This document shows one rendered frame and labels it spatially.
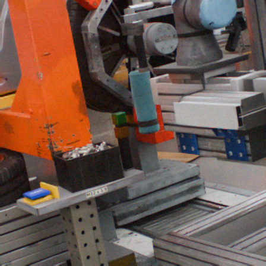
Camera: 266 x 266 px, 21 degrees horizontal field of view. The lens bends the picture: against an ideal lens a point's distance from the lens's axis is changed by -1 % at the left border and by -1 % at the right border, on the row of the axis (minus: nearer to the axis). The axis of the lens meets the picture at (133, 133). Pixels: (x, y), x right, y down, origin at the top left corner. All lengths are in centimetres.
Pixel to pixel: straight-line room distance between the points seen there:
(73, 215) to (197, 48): 70
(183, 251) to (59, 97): 71
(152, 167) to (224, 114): 137
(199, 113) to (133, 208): 115
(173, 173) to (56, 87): 92
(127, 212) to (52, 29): 95
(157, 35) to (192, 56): 72
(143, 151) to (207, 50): 114
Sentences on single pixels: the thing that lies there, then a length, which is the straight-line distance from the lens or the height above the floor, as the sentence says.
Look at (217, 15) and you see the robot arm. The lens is 214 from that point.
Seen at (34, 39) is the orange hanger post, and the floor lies 97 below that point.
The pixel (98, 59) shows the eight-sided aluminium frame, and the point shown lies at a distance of 300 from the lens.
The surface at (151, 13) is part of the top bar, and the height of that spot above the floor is 97.
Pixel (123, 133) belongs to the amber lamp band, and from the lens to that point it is 256.
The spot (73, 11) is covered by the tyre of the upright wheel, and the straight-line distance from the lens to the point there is 305.
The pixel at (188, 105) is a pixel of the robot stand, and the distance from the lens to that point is 213.
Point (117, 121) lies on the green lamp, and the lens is 255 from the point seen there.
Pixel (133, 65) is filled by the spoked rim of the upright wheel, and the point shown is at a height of 74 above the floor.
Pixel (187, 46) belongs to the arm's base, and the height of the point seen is 88.
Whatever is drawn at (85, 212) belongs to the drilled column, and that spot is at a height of 37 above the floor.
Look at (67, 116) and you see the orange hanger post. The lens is 263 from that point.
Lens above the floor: 110
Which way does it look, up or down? 12 degrees down
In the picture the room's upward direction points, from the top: 10 degrees counter-clockwise
